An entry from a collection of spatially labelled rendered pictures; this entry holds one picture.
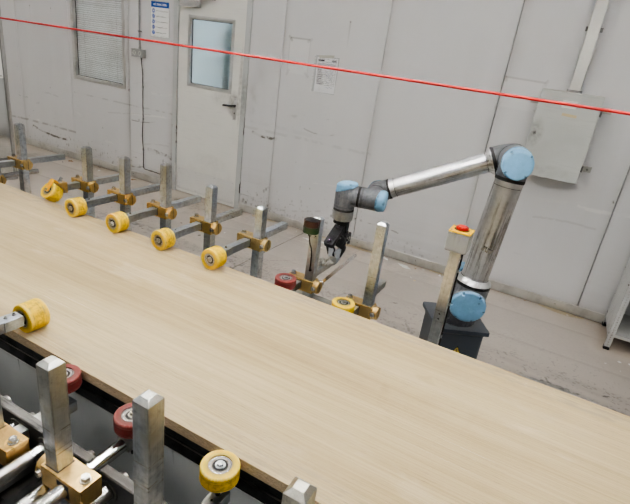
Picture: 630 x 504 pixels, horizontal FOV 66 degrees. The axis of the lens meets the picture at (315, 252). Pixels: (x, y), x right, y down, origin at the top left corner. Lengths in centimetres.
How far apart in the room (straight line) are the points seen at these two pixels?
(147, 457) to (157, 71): 526
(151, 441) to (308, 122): 411
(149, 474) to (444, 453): 63
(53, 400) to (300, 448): 49
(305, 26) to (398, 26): 87
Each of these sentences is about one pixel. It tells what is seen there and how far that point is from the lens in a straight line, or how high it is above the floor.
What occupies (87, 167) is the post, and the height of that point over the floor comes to 104.
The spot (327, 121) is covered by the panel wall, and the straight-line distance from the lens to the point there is 465.
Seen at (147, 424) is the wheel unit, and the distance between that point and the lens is 84.
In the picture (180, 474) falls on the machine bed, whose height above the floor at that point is 74.
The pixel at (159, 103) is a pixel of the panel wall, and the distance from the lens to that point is 590.
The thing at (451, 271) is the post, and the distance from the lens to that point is 165.
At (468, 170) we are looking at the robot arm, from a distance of 213.
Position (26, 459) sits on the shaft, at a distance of 128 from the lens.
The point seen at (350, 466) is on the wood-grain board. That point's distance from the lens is 111.
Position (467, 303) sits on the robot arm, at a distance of 212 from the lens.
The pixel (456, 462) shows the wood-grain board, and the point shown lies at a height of 90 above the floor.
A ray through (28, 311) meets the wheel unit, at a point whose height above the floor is 97.
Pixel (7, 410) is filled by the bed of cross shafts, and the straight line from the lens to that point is 137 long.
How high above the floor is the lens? 168
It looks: 22 degrees down
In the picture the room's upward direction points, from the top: 8 degrees clockwise
